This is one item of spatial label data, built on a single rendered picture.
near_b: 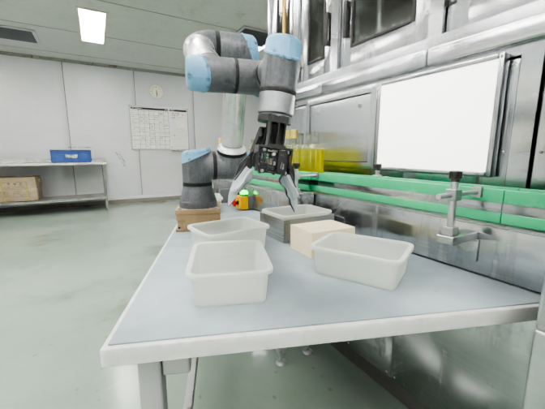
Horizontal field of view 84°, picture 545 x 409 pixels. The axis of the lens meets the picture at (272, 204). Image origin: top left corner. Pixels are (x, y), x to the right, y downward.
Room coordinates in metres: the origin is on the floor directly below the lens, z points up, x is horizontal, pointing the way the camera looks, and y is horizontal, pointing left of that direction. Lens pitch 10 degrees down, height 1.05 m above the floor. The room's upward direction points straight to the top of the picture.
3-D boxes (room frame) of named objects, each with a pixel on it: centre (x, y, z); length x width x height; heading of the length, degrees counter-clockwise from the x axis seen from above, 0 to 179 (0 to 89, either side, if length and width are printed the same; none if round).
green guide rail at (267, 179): (2.04, 0.34, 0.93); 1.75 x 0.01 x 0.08; 30
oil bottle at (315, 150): (1.38, -0.19, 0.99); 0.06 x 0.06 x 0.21; 30
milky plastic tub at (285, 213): (1.11, -0.09, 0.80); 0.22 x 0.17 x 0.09; 120
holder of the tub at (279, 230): (1.12, -0.11, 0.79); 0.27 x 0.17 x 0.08; 120
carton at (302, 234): (0.92, -0.16, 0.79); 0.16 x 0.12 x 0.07; 117
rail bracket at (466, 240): (0.70, -0.44, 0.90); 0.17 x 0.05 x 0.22; 120
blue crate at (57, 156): (5.49, 3.61, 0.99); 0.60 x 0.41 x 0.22; 122
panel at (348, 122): (1.26, -0.41, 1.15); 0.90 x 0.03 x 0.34; 30
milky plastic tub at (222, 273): (0.65, 0.10, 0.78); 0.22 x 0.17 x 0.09; 10
